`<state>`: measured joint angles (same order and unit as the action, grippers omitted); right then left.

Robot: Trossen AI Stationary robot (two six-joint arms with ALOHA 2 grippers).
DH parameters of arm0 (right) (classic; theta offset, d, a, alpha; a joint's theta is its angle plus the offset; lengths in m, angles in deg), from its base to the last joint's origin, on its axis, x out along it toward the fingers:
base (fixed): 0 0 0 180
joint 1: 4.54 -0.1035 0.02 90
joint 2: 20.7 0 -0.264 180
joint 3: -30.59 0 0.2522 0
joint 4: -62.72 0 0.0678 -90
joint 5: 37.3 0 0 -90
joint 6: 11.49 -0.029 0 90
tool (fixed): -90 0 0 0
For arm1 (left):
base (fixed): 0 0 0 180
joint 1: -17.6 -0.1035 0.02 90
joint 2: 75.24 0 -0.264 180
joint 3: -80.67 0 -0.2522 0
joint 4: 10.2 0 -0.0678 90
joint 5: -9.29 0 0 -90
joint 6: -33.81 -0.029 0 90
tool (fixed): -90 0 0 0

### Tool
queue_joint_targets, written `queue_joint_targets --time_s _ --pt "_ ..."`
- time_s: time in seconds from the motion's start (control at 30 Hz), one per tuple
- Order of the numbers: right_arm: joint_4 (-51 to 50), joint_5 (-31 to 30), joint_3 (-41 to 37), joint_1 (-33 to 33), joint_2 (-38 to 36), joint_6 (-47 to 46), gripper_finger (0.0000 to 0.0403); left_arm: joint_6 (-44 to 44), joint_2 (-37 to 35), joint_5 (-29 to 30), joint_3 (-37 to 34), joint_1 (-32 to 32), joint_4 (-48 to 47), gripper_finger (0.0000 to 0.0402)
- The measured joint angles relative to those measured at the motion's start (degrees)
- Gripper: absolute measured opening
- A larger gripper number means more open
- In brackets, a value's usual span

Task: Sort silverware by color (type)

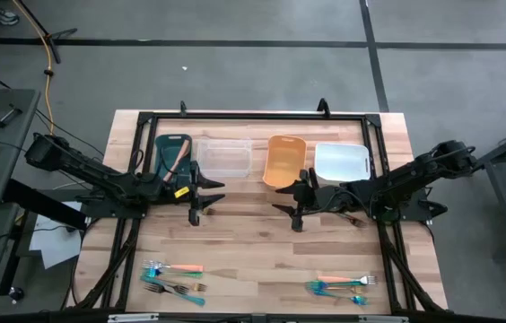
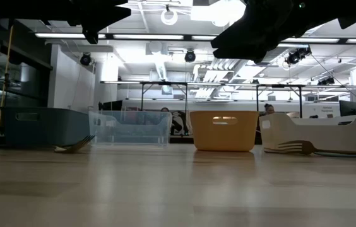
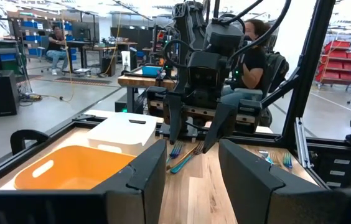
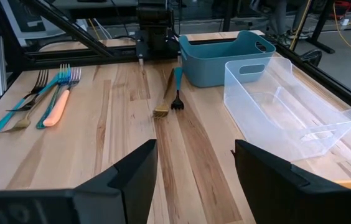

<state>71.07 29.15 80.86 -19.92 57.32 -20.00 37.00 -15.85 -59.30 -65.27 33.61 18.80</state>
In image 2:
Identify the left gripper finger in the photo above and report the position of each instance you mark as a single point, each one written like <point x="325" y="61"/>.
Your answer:
<point x="105" y="15"/>
<point x="96" y="2"/>

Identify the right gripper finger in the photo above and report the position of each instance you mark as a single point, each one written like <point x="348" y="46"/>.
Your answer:
<point x="241" y="53"/>
<point x="238" y="34"/>

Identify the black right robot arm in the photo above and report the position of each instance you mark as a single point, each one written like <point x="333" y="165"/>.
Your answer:
<point x="339" y="9"/>

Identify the long ceiling light strip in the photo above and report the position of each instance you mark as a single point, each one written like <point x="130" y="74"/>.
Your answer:
<point x="148" y="37"/>

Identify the person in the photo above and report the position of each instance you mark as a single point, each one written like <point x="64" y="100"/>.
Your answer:
<point x="269" y="108"/>
<point x="164" y="109"/>

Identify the yellow plastic bin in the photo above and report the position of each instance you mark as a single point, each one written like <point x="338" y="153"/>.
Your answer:
<point x="223" y="135"/>

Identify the black computer monitor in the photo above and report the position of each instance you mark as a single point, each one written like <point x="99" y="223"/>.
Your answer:
<point x="111" y="105"/>
<point x="348" y="108"/>

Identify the teal plastic bin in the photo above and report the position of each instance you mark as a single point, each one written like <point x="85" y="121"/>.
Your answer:
<point x="48" y="126"/>

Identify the white plastic bin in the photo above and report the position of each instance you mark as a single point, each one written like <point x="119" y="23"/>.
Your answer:
<point x="323" y="132"/>

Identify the clear plastic bin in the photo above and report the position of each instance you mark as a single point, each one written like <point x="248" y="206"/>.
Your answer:
<point x="130" y="129"/>

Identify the silver ventilation duct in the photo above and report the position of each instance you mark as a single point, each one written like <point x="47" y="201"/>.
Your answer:
<point x="274" y="55"/>

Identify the black ceiling camera cluster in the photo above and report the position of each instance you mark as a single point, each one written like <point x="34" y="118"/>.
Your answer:
<point x="298" y="56"/>

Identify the black metal frame rig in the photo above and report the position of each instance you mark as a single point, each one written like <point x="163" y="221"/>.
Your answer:
<point x="300" y="101"/>
<point x="186" y="94"/>

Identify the black aluminium table frame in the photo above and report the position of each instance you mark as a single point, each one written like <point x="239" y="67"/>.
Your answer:
<point x="181" y="139"/>

